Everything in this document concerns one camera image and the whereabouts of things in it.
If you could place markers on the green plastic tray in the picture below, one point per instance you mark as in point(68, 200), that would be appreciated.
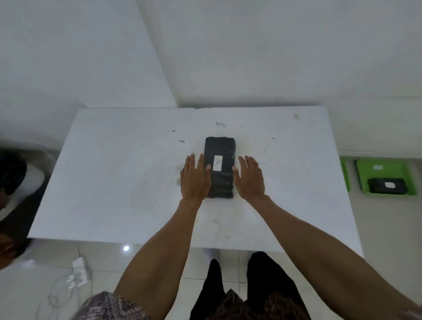
point(385, 169)
point(345, 174)

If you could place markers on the person's right hand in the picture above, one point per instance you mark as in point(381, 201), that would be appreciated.
point(251, 181)

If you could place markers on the black trousers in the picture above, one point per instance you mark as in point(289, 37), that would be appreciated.
point(267, 277)

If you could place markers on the person's left forearm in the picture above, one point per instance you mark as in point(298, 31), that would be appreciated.
point(164, 254)

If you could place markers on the person's left hand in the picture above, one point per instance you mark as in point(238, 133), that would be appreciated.
point(194, 179)

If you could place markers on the person's right forearm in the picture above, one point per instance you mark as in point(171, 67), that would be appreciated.
point(316, 257)

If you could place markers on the person's right thumb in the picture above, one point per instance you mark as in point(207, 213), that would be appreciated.
point(235, 175)

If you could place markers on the white table leg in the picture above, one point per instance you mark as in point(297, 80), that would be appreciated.
point(210, 254)

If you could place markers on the patterned woven shirt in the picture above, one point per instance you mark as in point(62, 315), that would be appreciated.
point(108, 308)

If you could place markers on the person's left thumb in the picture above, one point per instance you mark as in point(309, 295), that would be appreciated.
point(208, 174)

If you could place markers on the white power strip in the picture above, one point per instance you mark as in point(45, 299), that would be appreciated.
point(79, 270)

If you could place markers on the black block with white label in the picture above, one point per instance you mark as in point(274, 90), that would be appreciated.
point(379, 186)
point(220, 148)

